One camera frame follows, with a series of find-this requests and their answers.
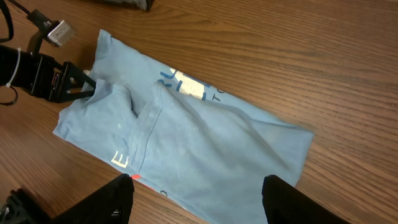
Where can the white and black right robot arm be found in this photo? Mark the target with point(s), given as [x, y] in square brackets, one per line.
[20, 207]

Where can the silver wrist camera on left arm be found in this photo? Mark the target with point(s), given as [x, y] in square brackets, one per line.
[61, 34]

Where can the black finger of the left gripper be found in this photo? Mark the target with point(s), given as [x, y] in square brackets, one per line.
[73, 77]
[67, 96]

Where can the grey folded garment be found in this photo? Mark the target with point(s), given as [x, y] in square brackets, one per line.
[144, 5]

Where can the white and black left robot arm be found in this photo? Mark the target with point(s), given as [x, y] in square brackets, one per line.
[11, 69]

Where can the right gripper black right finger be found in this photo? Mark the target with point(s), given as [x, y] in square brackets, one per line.
[284, 204]

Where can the light blue printed t-shirt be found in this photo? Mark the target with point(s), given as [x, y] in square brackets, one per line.
[205, 149]

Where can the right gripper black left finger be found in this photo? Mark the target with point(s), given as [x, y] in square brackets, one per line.
[108, 205]

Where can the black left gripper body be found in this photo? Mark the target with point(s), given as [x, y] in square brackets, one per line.
[41, 76]

